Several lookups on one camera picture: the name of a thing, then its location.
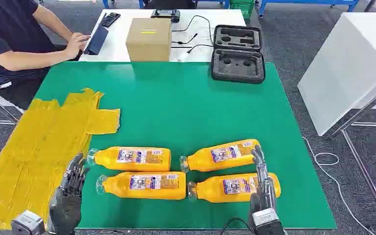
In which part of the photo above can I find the white slanted table board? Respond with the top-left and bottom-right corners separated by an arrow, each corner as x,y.
297,12 -> 376,137

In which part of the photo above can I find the person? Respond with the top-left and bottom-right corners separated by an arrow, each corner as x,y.
0,0 -> 92,111

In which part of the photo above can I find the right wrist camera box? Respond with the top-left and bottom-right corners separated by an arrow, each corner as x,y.
250,207 -> 286,235

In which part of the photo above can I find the white floor cable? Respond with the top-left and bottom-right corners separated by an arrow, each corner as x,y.
301,136 -> 375,235

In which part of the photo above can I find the black cable with plug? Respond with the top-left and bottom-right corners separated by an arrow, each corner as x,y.
171,44 -> 214,54

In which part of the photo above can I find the blue metal frame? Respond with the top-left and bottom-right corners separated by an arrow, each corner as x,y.
102,0 -> 231,9
258,0 -> 360,19

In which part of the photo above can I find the person's right hand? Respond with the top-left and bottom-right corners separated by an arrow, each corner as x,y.
65,32 -> 92,61

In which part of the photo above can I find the dark blue tablet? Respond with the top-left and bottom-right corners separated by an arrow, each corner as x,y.
83,24 -> 109,56

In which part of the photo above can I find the yellow plastic sheet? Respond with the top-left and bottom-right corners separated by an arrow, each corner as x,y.
0,87 -> 121,231

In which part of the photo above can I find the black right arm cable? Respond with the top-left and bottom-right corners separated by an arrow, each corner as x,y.
219,217 -> 251,235

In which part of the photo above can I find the white table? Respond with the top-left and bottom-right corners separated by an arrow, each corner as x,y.
78,8 -> 247,63

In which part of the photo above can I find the black remote controller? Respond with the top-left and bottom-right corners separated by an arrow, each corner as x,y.
150,9 -> 181,24

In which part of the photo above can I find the black smartphone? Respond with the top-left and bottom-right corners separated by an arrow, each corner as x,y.
99,12 -> 121,28

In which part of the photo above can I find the long black cable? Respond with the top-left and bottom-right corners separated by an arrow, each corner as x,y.
171,15 -> 214,45

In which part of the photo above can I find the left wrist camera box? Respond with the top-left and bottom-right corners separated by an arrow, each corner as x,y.
11,210 -> 46,235

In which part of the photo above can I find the brown cardboard box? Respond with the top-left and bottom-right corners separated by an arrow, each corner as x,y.
125,18 -> 172,62

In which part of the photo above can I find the orange drink bottle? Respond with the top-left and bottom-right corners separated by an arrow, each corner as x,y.
179,139 -> 261,173
87,146 -> 172,172
95,171 -> 188,200
187,172 -> 282,204

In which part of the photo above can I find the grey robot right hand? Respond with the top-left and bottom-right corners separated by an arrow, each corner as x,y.
249,145 -> 278,217

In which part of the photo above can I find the green table mat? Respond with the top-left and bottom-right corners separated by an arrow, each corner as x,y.
34,61 -> 338,230

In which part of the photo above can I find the green plastic crate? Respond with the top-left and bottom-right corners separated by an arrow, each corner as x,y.
229,0 -> 255,20

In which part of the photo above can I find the black foam-lined case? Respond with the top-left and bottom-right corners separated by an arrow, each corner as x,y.
211,24 -> 266,84

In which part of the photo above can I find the short black cable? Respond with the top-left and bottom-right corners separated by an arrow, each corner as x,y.
171,33 -> 198,45

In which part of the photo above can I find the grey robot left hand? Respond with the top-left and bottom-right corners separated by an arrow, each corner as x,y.
47,153 -> 91,235

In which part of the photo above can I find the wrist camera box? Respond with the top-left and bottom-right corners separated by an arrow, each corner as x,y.
11,210 -> 46,235
250,207 -> 286,235

